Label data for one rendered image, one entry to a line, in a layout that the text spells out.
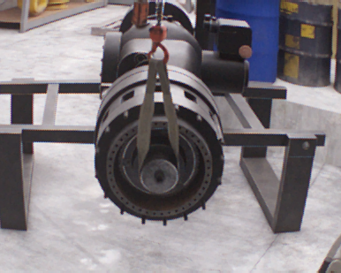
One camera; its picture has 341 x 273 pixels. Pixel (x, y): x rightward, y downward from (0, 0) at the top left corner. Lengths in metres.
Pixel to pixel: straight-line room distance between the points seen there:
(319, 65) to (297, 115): 0.69
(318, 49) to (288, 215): 2.05
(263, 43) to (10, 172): 2.54
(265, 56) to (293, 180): 1.74
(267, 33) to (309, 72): 0.57
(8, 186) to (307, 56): 2.96
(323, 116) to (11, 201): 2.58
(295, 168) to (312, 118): 1.34
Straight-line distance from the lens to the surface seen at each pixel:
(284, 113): 5.34
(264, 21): 5.45
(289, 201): 4.08
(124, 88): 2.99
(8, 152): 3.79
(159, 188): 2.72
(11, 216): 3.96
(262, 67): 5.53
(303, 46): 5.73
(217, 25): 4.13
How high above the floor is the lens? 1.92
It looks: 19 degrees down
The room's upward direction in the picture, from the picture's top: 4 degrees clockwise
